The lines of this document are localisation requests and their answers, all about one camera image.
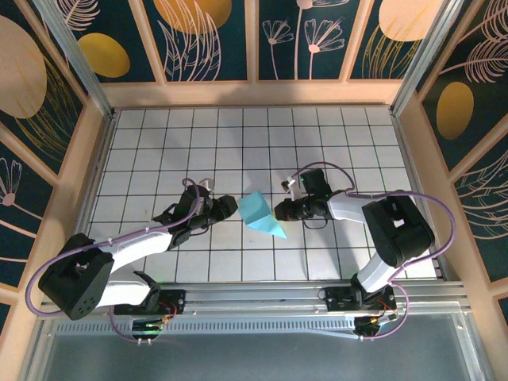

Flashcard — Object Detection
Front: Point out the light blue paper sheet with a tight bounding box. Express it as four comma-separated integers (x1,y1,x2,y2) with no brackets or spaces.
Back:
237,191,290,241

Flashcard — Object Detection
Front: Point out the white grid mat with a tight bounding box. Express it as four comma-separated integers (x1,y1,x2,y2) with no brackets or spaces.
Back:
75,106,441,283

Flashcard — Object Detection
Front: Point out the small controller board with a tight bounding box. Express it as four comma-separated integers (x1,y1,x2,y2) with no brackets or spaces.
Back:
354,315,399,331
132,317,167,333

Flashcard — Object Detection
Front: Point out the grey frosted panel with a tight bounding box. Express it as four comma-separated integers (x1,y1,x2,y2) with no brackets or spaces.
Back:
23,313,489,381

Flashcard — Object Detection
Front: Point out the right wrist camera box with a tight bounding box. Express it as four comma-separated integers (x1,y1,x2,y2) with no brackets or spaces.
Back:
279,178,299,202

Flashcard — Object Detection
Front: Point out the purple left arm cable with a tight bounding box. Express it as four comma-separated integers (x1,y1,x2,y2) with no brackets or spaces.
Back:
24,177,203,344

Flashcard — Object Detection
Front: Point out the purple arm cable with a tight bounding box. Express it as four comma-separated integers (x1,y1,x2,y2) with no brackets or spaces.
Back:
295,161,456,342
24,177,203,344

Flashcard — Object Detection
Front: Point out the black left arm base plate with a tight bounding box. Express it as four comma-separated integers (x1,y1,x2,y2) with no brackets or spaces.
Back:
114,288,187,317

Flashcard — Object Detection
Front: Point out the aluminium mounting rail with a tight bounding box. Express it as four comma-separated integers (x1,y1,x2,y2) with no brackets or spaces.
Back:
37,280,471,325

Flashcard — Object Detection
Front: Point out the aluminium side rail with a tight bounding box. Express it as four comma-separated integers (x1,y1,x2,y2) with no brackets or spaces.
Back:
59,109,120,287
391,110,452,281

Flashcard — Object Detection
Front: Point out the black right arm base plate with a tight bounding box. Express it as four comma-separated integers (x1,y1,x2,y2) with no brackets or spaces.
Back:
325,286,397,313

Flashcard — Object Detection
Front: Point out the slotted grey cable duct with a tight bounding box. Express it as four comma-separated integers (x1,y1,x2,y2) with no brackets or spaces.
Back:
55,319,358,335

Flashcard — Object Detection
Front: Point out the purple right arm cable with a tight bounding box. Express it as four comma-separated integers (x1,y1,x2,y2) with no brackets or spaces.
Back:
295,161,456,342

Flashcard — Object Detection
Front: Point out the aluminium corner post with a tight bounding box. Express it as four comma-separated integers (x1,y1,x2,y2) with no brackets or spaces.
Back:
391,0,468,116
33,0,116,118

